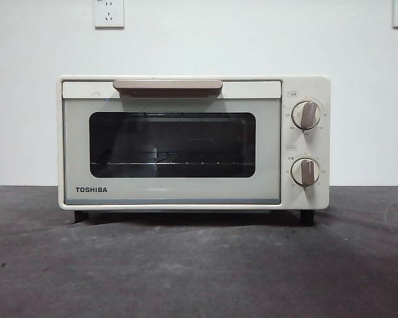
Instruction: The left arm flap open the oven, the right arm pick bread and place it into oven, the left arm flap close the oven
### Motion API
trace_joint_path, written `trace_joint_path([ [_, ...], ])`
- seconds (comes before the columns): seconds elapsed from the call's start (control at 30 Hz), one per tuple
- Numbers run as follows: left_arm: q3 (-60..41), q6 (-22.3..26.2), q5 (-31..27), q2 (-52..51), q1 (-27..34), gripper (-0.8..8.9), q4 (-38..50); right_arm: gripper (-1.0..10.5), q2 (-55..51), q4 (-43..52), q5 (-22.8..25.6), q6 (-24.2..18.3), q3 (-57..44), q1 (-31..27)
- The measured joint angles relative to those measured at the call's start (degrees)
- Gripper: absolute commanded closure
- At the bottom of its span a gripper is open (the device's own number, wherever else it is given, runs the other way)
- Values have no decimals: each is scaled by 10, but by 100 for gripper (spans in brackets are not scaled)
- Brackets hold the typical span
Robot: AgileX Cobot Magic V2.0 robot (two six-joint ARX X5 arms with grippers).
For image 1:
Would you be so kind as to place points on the cream temperature knob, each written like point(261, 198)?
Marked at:
point(305, 115)

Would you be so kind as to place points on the cream Toshiba toaster oven body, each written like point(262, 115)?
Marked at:
point(322, 149)

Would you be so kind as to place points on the cream timer knob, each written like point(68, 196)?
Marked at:
point(305, 171)

